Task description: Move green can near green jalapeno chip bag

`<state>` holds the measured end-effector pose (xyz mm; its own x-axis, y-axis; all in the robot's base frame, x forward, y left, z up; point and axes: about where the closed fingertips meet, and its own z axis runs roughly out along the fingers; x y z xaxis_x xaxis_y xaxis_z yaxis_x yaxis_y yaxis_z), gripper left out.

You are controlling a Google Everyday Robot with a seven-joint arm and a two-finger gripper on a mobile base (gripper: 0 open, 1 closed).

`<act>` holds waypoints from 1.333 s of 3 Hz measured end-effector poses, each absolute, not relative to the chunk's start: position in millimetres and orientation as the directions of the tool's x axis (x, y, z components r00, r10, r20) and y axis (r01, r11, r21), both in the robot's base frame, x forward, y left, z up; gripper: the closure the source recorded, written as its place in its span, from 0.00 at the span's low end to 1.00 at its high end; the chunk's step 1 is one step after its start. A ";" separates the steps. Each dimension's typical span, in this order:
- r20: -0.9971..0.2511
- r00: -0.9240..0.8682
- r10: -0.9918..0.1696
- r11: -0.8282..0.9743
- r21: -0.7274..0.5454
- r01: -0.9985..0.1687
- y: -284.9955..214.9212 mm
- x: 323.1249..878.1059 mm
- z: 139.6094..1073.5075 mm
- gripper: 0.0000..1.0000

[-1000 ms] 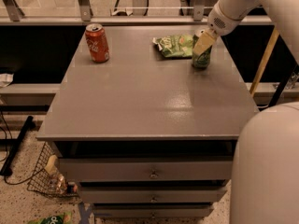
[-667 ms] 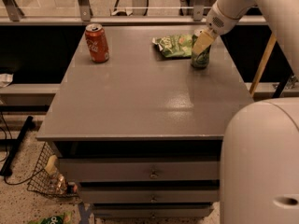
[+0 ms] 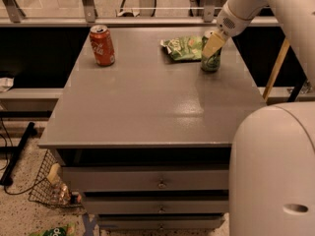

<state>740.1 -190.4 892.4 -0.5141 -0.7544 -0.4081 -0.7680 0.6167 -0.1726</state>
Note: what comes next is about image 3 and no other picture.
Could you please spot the grey drawer cabinet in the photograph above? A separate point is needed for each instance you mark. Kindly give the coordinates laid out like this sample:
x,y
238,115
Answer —
x,y
145,110

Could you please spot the grey drawer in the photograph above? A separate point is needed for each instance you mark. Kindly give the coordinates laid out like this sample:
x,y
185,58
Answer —
x,y
155,205
159,222
144,178

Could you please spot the green jalapeno chip bag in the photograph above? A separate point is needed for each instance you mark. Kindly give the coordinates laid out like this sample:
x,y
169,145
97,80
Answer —
x,y
184,48

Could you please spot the green soda can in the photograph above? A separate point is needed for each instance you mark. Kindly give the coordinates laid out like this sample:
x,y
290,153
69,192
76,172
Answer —
x,y
213,63

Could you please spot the plastic bottle in basket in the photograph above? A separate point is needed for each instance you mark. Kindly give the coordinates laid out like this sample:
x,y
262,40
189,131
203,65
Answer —
x,y
60,194

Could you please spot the white crumpled paper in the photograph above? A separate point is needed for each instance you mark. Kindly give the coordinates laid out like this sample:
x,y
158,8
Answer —
x,y
6,84

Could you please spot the yellow wooden ladder frame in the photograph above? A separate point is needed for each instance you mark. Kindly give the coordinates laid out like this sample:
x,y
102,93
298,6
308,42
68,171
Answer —
x,y
276,69

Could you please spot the green snack bag on floor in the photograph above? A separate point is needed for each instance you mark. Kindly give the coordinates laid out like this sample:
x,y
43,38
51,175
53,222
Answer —
x,y
67,230

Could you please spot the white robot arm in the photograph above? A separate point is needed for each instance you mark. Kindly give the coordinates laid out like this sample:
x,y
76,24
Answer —
x,y
272,159

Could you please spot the bottom grey drawer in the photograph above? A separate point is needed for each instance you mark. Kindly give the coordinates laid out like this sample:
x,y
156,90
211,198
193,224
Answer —
x,y
159,222

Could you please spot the black floor stand bar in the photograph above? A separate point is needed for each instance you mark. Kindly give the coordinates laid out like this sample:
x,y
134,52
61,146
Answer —
x,y
6,179

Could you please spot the top grey drawer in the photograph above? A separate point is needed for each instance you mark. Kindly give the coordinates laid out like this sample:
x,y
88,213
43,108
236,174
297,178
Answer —
x,y
144,178

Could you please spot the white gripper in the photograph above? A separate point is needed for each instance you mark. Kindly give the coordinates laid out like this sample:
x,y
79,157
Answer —
x,y
230,24

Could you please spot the middle grey drawer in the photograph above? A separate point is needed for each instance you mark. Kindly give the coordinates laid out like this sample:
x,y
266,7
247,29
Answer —
x,y
155,205

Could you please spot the wire mesh basket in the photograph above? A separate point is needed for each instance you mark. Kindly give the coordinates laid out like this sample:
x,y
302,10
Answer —
x,y
48,175

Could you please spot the orange soda can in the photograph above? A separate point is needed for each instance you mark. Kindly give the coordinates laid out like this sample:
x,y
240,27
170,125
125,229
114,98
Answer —
x,y
102,45

